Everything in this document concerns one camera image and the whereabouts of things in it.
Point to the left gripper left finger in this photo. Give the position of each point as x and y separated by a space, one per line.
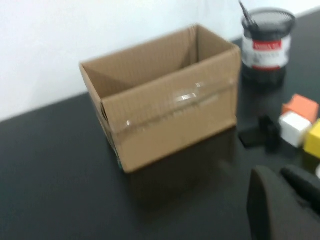
272 212

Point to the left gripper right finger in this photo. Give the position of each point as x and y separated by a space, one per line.
303 186

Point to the black precision screwdriver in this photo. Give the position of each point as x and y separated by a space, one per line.
247 16

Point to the yellow cube block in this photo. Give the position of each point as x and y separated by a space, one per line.
313 142

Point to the small white block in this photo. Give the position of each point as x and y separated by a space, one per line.
293 127

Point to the black plastic clip stand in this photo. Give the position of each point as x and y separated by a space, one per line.
257 135

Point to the orange foam block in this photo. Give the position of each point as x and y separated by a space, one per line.
302 106

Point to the open brown cardboard box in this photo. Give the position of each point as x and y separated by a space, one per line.
175 125

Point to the black mesh pen holder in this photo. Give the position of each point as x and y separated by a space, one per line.
267 57

